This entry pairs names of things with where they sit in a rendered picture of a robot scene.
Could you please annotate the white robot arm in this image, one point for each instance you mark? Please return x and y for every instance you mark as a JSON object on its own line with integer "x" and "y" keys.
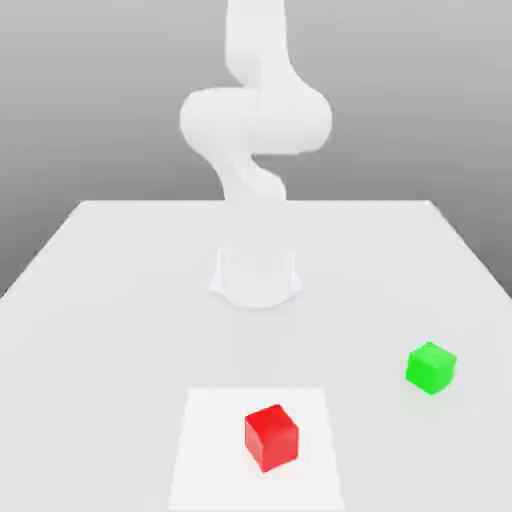
{"x": 256, "y": 120}

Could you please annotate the small red cube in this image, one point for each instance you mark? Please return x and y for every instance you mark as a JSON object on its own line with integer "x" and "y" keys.
{"x": 272, "y": 438}

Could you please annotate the small green cube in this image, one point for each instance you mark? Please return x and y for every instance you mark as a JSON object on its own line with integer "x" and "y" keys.
{"x": 430, "y": 368}

